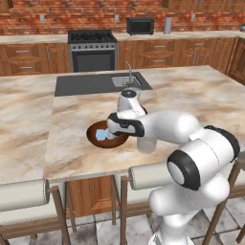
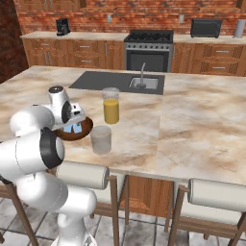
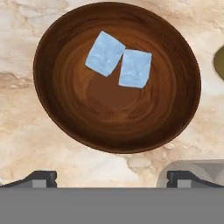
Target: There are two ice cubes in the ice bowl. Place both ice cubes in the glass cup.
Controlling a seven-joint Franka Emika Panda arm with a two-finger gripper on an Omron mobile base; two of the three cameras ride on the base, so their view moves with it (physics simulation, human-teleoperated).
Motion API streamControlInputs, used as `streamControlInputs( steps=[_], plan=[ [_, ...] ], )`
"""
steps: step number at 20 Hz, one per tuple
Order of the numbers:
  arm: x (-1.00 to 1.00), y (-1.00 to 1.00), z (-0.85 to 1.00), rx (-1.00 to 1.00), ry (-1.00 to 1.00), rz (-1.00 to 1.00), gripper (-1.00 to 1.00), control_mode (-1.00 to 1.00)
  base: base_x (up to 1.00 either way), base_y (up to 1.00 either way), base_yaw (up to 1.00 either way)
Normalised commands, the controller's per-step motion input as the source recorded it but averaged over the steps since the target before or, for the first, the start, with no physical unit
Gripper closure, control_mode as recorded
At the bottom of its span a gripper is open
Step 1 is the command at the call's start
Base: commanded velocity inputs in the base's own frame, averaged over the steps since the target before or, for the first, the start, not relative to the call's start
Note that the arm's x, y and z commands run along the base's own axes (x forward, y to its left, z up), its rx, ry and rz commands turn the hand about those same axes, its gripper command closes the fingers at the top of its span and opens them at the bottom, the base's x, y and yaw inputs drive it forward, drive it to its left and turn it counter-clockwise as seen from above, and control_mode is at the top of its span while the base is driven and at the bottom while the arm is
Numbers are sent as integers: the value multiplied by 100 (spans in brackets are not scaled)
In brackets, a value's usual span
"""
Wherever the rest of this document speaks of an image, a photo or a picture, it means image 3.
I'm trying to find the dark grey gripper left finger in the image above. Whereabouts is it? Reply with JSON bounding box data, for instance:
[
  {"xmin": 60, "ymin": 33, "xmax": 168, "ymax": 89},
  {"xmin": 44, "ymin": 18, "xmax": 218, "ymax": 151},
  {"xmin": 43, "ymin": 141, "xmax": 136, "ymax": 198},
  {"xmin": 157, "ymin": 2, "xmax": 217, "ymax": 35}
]
[{"xmin": 0, "ymin": 170, "xmax": 58, "ymax": 189}]

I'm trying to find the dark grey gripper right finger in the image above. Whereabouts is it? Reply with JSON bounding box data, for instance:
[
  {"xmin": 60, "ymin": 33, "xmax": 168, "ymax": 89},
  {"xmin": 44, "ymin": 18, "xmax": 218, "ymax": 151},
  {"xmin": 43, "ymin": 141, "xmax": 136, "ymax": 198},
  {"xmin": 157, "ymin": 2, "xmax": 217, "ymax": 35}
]
[{"xmin": 166, "ymin": 170, "xmax": 224, "ymax": 189}]

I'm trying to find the grey glass cup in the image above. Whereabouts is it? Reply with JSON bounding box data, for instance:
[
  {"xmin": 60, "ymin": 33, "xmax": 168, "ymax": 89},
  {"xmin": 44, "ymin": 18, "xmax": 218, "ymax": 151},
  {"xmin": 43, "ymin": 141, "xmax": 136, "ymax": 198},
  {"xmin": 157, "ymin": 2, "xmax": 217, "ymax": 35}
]
[{"xmin": 156, "ymin": 158, "xmax": 224, "ymax": 189}]

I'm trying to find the brown wooden bowl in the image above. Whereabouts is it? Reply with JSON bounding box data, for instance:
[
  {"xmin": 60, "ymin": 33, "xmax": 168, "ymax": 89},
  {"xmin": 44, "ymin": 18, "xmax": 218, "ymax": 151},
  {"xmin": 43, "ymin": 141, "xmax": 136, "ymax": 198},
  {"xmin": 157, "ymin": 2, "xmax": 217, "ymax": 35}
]
[{"xmin": 32, "ymin": 1, "xmax": 202, "ymax": 155}]

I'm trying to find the pale blue ice cube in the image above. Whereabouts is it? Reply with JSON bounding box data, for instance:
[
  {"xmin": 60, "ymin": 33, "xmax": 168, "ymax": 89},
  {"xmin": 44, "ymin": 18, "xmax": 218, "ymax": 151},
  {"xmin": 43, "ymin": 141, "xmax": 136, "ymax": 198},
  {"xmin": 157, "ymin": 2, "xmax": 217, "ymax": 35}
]
[
  {"xmin": 117, "ymin": 48, "xmax": 153, "ymax": 89},
  {"xmin": 84, "ymin": 30, "xmax": 127, "ymax": 78}
]

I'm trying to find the olive green round object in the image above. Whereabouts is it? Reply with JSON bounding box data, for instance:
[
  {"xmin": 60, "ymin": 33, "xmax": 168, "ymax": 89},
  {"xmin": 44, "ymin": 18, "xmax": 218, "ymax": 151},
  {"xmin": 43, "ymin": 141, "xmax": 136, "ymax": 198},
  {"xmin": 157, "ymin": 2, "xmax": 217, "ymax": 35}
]
[{"xmin": 212, "ymin": 44, "xmax": 224, "ymax": 81}]

